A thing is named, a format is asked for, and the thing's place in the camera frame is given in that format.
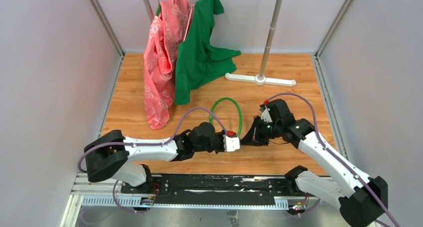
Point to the green t-shirt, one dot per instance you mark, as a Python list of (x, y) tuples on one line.
[(199, 62)]

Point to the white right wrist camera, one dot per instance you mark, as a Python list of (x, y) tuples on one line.
[(265, 115)]

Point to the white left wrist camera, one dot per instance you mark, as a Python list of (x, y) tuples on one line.
[(231, 144)]

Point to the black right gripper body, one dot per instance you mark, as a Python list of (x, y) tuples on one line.
[(266, 130)]

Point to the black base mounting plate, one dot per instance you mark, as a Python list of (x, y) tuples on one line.
[(216, 190)]

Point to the pink patterned garment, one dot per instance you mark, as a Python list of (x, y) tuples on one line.
[(160, 56)]

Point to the aluminium frame rail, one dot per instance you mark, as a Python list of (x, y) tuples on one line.
[(103, 205)]

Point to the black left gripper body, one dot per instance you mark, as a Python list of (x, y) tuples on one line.
[(216, 143)]

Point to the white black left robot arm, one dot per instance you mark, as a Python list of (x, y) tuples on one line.
[(113, 155)]

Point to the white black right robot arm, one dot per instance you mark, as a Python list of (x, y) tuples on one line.
[(359, 198)]

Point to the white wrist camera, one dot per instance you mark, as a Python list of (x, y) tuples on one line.
[(231, 144), (265, 115)]

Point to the white clothes rack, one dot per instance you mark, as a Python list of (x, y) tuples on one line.
[(260, 78)]

